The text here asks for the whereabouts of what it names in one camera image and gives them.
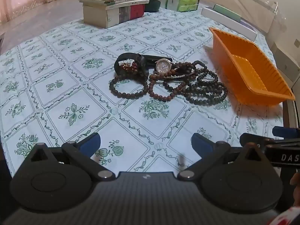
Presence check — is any plastic covered mattress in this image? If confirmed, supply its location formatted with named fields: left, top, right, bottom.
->
left=0, top=0, right=99, bottom=54

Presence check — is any long dark bead necklace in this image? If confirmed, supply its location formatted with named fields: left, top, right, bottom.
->
left=163, top=70, right=228, bottom=106

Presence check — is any long brown bead necklace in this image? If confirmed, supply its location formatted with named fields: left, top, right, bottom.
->
left=172, top=60, right=209, bottom=77

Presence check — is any thick book set red spine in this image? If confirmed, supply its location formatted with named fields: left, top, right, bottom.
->
left=83, top=3, right=146, bottom=29

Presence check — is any dark brown bead bracelet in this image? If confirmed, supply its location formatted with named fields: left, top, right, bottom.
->
left=109, top=74, right=149, bottom=100

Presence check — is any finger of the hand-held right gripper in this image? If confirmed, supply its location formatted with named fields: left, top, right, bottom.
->
left=239, top=132, right=268, bottom=151
left=272, top=126, right=300, bottom=138

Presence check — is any bundle of green tissue packs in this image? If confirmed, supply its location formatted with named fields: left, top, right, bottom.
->
left=161, top=0, right=199, bottom=13

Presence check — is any orange ribbed plastic tray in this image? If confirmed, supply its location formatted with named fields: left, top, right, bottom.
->
left=208, top=27, right=296, bottom=106

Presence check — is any white box blue top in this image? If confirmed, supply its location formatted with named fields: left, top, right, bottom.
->
left=201, top=7, right=257, bottom=41

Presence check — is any small black box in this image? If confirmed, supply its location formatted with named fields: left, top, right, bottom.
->
left=141, top=54, right=176, bottom=76

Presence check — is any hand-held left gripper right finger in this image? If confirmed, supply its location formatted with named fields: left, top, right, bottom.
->
left=177, top=132, right=266, bottom=181

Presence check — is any white nightstand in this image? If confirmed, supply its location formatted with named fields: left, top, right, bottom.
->
left=272, top=41, right=300, bottom=83

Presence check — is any red white patterned clothing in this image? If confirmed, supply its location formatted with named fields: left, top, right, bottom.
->
left=268, top=206, right=300, bottom=225

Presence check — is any light green box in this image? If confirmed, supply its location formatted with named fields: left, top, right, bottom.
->
left=214, top=4, right=242, bottom=24

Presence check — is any person's right hand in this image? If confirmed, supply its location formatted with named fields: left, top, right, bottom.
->
left=290, top=171, right=300, bottom=187

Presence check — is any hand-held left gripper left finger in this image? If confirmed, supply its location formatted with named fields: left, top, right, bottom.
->
left=28, top=132, right=116, bottom=181

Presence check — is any black wrist band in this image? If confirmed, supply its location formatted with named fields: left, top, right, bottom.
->
left=114, top=53, right=150, bottom=78

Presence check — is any red bead bracelet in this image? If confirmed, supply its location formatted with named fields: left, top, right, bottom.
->
left=120, top=60, right=139, bottom=73

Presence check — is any reddish brown bead bracelet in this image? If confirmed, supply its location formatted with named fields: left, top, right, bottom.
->
left=148, top=71, right=181, bottom=102

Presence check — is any beige plastic-wrapped headboard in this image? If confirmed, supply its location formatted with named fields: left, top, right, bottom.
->
left=199, top=0, right=300, bottom=34

